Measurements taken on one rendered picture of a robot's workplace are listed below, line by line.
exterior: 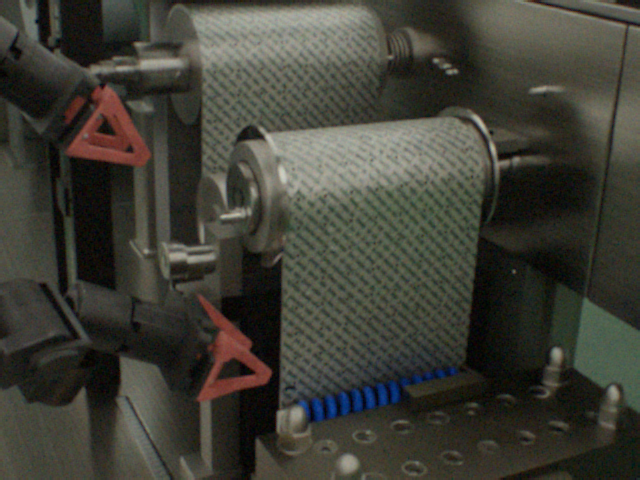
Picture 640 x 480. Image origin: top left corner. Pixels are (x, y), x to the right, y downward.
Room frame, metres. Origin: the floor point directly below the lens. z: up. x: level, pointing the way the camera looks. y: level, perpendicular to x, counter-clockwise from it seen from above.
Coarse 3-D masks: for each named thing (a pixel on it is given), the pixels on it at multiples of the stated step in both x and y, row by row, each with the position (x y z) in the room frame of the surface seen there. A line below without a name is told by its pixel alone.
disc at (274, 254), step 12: (240, 132) 0.97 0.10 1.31; (252, 132) 0.93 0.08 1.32; (264, 132) 0.91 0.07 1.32; (264, 144) 0.91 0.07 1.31; (276, 156) 0.88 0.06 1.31; (276, 168) 0.88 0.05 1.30; (276, 180) 0.88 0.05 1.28; (288, 204) 0.86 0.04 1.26; (288, 216) 0.86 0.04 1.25; (276, 240) 0.88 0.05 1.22; (252, 252) 0.93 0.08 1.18; (264, 252) 0.90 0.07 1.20; (276, 252) 0.88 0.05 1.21; (264, 264) 0.90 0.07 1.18
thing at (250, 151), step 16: (240, 144) 0.94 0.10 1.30; (256, 144) 0.92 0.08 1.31; (240, 160) 0.94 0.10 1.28; (256, 160) 0.90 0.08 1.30; (256, 176) 0.90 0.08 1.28; (272, 176) 0.88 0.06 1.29; (272, 192) 0.88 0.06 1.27; (272, 208) 0.87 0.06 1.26; (272, 224) 0.87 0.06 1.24; (256, 240) 0.90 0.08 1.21; (272, 240) 0.88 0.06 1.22
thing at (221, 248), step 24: (216, 240) 0.92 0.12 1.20; (240, 240) 0.93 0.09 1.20; (192, 264) 0.91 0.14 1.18; (216, 264) 0.92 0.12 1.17; (240, 264) 0.93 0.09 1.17; (192, 288) 0.94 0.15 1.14; (216, 288) 0.92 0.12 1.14; (240, 288) 0.93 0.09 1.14; (240, 312) 0.93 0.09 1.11; (216, 336) 0.92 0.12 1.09; (216, 408) 0.92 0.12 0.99; (216, 432) 0.92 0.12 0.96; (192, 456) 0.94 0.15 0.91; (216, 456) 0.92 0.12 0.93
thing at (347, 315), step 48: (432, 240) 0.95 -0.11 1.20; (288, 288) 0.87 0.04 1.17; (336, 288) 0.90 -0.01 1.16; (384, 288) 0.93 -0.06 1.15; (432, 288) 0.95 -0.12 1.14; (288, 336) 0.87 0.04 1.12; (336, 336) 0.90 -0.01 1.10; (384, 336) 0.93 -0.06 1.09; (432, 336) 0.96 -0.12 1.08; (288, 384) 0.87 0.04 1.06; (336, 384) 0.90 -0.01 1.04; (384, 384) 0.93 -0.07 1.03
